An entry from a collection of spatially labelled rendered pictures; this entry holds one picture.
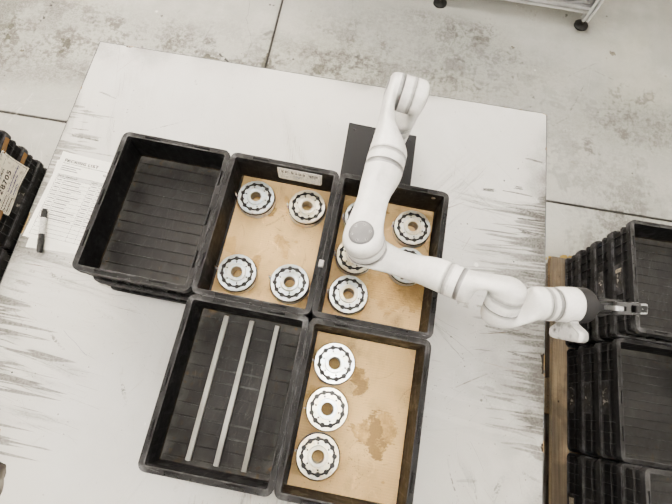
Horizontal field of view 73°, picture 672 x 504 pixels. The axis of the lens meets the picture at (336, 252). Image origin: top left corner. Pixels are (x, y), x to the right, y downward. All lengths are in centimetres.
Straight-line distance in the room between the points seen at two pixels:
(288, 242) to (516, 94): 184
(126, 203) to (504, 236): 114
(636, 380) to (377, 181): 132
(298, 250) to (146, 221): 43
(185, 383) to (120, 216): 50
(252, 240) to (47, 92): 184
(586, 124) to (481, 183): 135
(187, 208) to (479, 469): 107
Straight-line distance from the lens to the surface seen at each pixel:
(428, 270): 95
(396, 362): 121
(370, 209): 99
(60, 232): 160
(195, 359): 123
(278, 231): 127
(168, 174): 141
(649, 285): 198
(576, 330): 104
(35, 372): 153
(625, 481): 183
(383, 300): 123
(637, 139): 295
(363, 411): 119
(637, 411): 199
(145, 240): 135
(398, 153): 107
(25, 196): 227
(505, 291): 92
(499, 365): 142
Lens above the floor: 202
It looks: 71 degrees down
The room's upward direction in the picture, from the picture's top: 8 degrees clockwise
